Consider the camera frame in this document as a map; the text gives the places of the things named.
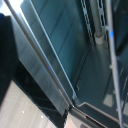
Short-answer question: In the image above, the black toaster oven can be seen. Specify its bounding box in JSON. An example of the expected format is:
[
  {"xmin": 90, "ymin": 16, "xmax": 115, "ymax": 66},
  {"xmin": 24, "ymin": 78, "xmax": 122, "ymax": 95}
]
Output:
[{"xmin": 68, "ymin": 0, "xmax": 128, "ymax": 128}]

